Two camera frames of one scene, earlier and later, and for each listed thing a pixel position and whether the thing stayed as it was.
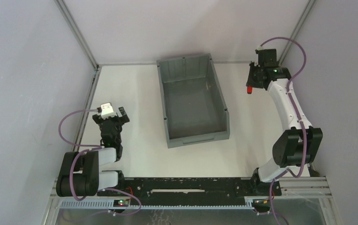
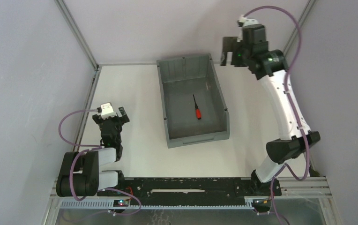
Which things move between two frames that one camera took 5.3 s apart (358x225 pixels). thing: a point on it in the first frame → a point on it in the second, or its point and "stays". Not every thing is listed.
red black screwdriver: [249, 90] → [198, 111]
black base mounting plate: [199, 188] stays
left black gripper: [111, 121] stays
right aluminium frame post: [296, 32] stays
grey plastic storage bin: [193, 104] stays
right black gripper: [255, 78] → [231, 51]
